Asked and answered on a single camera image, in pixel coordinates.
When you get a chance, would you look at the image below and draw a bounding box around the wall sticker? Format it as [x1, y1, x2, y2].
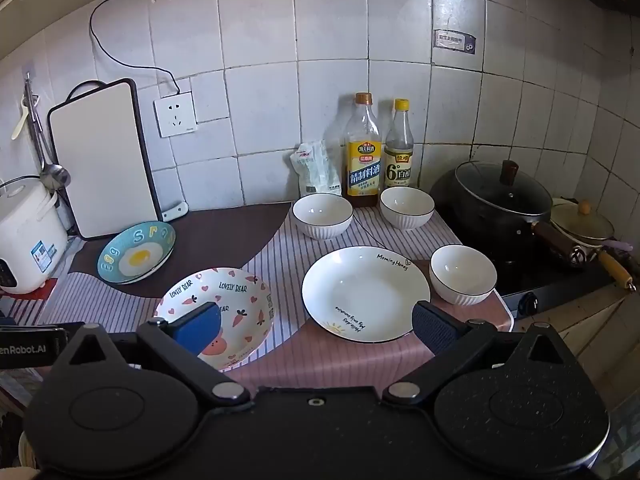
[433, 29, 477, 56]

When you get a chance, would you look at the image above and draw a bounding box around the white wall socket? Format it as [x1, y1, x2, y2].
[153, 91, 197, 138]

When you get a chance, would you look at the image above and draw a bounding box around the white ribbed bowl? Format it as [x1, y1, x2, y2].
[292, 193, 354, 240]
[429, 244, 498, 307]
[379, 187, 435, 231]

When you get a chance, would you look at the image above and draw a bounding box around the white rice cooker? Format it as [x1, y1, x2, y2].
[0, 176, 71, 295]

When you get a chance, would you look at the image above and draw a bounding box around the thin black wire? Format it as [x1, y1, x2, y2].
[357, 217, 383, 248]

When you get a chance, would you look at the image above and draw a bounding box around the white rice paddle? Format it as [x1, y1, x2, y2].
[11, 95, 38, 141]

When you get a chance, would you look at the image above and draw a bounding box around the metal ladle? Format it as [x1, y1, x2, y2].
[25, 72, 72, 191]

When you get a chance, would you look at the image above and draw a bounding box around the pink carrot print plate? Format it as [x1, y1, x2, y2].
[153, 267, 275, 372]

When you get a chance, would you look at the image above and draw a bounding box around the white black-rimmed plate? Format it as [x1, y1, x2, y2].
[301, 246, 432, 345]

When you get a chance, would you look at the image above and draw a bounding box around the black cooking pot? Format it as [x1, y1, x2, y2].
[452, 160, 590, 267]

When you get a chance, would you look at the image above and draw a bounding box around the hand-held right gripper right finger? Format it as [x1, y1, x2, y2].
[382, 301, 586, 406]

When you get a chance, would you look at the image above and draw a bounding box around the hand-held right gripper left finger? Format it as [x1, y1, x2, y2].
[50, 301, 251, 408]

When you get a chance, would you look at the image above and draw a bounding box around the glass pot lid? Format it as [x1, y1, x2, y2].
[455, 160, 553, 221]

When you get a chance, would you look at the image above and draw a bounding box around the small cream pot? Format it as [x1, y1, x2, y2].
[550, 199, 635, 292]

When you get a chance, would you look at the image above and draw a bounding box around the black gas stove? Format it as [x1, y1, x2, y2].
[430, 175, 618, 321]

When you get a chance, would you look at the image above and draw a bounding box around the clear vinegar bottle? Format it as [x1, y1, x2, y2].
[383, 98, 416, 192]

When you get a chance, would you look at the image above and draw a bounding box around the black power cable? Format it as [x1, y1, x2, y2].
[89, 0, 182, 98]

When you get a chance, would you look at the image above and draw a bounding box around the teal fried egg plate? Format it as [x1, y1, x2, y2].
[96, 220, 177, 285]

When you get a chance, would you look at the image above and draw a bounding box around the white cutting board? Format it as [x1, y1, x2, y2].
[47, 78, 162, 240]

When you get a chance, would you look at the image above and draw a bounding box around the striped pink cloth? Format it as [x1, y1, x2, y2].
[0, 202, 516, 386]

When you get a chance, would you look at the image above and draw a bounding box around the white salt bag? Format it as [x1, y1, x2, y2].
[290, 141, 343, 198]

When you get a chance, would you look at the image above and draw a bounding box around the yellow label cooking wine bottle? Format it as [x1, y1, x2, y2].
[345, 92, 383, 208]

